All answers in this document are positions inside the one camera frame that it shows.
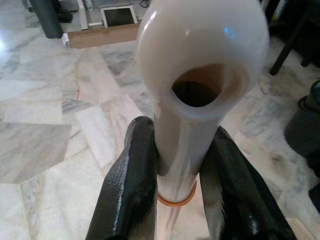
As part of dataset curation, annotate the dark round waste bin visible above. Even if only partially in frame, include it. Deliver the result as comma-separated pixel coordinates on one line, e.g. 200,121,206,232
284,79,320,163

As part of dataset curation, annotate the black furniture leg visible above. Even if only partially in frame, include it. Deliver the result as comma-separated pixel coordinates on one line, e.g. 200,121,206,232
269,0,316,76

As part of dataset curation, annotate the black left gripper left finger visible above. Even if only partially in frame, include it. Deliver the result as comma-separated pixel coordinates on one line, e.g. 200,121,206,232
87,116,161,240

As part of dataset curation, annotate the beige long-handled broom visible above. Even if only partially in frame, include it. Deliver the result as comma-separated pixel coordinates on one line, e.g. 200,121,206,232
136,0,271,240

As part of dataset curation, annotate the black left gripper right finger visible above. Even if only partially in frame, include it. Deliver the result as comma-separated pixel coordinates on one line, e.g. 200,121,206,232
199,126,297,240

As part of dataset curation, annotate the dark cylindrical stand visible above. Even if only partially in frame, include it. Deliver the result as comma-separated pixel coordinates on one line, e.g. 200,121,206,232
34,0,64,39

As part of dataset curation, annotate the flat brown cardboard box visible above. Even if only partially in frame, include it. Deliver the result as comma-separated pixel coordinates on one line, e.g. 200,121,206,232
66,24,141,50

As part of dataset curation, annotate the white framed dark panel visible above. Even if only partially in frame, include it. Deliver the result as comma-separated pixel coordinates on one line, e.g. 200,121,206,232
100,6,139,28

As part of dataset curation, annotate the white upright post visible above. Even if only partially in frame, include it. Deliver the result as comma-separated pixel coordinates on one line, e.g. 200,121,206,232
76,0,90,31

